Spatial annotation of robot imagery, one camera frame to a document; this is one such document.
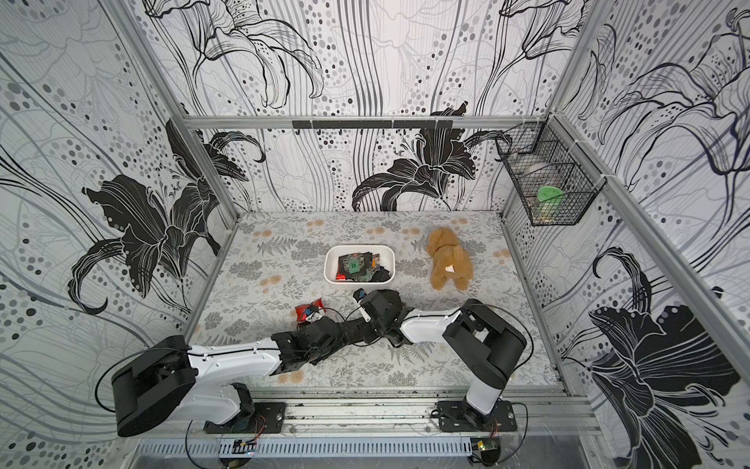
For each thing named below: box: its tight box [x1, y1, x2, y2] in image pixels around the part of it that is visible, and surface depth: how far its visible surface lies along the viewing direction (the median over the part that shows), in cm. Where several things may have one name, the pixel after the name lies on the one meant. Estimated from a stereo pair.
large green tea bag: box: [341, 253, 376, 283], surface depth 100 cm
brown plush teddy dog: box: [425, 226, 474, 291], surface depth 94 cm
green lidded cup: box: [536, 185, 566, 220], surface depth 81 cm
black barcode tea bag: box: [371, 265, 391, 283], surface depth 100 cm
